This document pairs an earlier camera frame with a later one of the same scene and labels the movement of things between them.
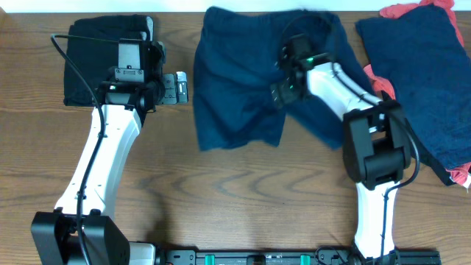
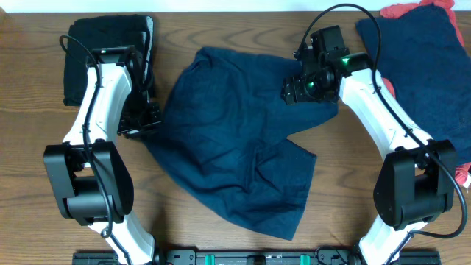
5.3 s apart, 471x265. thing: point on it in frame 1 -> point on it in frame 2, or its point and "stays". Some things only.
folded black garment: x=94 y=58 stays
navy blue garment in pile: x=422 y=51 stays
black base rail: x=322 y=256 stays
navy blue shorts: x=236 y=50 -> x=221 y=138
